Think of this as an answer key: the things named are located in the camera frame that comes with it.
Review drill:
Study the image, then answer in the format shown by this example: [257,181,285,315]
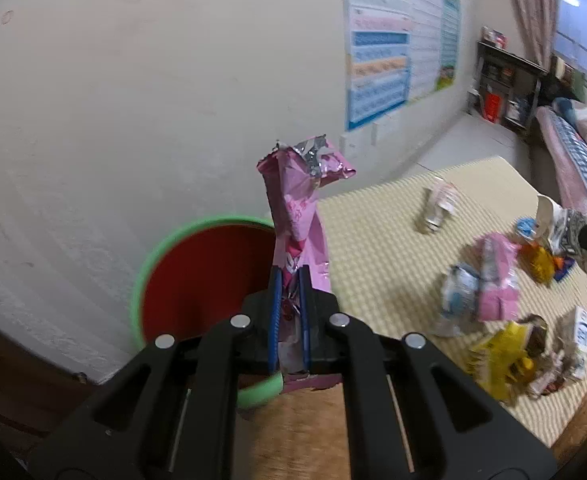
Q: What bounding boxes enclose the long pink snack wrapper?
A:
[256,136,356,392]

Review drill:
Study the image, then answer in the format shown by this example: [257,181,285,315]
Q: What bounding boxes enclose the red small bin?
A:
[483,91,502,124]

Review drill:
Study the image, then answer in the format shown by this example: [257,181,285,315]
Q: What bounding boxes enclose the white wall outlet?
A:
[340,130,361,160]

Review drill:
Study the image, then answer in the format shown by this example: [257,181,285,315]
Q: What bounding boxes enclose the double white wall socket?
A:
[371,115,391,146]

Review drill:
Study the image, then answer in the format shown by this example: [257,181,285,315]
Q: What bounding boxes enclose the middle white wall poster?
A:
[408,0,443,101]

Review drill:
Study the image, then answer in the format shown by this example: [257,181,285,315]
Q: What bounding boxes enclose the plaid blue bed quilt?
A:
[536,98,587,214]

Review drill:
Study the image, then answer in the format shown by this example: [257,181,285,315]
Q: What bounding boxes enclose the tan fuzzy sleeve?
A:
[231,385,351,479]

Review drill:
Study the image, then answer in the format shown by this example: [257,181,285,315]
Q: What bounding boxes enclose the brown chocolate wrapper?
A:
[518,314,548,359]

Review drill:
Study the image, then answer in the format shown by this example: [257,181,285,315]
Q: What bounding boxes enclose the yellow snack wrapper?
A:
[465,322,537,405]

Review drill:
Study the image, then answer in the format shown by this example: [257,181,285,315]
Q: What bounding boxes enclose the green blue wall poster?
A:
[435,0,461,90]

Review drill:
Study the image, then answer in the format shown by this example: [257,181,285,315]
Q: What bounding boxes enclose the checkered yellow tablecloth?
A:
[318,157,587,448]

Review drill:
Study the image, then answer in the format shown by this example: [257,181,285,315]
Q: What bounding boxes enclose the white blue milk carton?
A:
[558,306,587,382]

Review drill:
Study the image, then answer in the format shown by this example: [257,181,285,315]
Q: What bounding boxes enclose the pink patterned curtain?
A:
[511,0,559,68]

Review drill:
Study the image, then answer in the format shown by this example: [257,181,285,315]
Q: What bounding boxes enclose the large pink snack bag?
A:
[476,232,519,322]

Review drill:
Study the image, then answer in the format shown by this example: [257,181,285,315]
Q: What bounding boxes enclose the dark metal shelf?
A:
[469,41,547,136]

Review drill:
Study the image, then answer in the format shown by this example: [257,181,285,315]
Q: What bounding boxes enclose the blue white small wrapper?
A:
[431,263,480,338]

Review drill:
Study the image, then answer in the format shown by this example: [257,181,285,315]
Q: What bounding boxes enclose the pinyin wall poster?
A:
[345,0,413,130]

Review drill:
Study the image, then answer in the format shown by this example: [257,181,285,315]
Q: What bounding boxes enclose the white red wrapper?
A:
[418,177,459,233]

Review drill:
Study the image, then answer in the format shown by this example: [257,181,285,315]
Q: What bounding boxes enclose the silver wrapper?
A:
[534,194,587,260]

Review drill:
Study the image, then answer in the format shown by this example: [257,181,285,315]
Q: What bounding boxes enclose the orange snack bag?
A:
[515,217,574,286]

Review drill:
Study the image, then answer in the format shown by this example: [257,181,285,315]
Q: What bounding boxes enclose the green red trash bin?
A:
[129,214,286,410]

